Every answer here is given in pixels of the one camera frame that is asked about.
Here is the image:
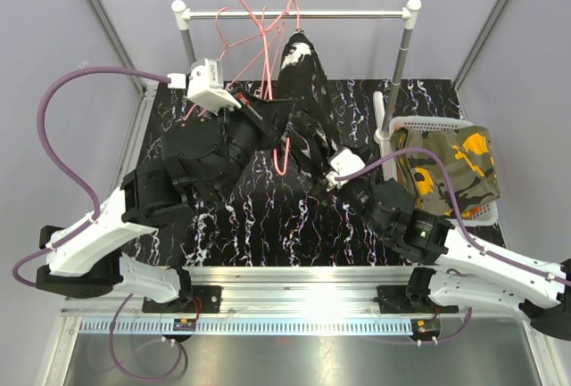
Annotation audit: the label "white metal clothes rack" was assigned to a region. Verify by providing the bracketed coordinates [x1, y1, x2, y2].
[170, 0, 422, 146]

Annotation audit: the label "aluminium extrusion rail frame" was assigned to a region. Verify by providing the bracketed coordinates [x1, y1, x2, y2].
[42, 82, 563, 386]

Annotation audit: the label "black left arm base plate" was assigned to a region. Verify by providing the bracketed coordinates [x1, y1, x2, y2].
[142, 285, 223, 315]

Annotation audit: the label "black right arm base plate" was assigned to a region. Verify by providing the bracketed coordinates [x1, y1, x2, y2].
[374, 285, 459, 315]

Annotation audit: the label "white plastic laundry basket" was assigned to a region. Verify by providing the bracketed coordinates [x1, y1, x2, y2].
[389, 116, 499, 227]

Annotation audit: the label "black white patterned trousers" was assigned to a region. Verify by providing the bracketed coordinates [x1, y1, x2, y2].
[275, 30, 366, 180]

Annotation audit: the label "camouflage olive yellow trousers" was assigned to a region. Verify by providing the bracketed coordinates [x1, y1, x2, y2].
[391, 125, 500, 218]

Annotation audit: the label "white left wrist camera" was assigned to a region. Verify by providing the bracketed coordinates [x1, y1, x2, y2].
[167, 58, 242, 114]

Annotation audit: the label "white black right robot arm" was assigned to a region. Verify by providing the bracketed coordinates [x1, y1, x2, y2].
[310, 177, 570, 341]

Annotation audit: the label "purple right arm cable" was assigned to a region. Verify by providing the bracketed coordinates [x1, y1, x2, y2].
[334, 147, 571, 345]

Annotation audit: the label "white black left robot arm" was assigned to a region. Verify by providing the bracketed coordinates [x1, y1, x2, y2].
[35, 88, 294, 312]

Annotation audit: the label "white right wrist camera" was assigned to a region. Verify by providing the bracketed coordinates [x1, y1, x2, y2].
[325, 147, 365, 191]

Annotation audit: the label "white slotted cable duct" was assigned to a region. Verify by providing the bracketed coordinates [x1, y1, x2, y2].
[79, 317, 412, 336]

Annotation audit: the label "pink wire hanger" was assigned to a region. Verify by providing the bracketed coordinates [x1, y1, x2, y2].
[272, 0, 304, 177]
[185, 5, 286, 119]
[237, 0, 274, 101]

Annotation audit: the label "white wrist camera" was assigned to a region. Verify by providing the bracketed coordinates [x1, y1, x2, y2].
[167, 58, 242, 114]
[325, 147, 365, 191]

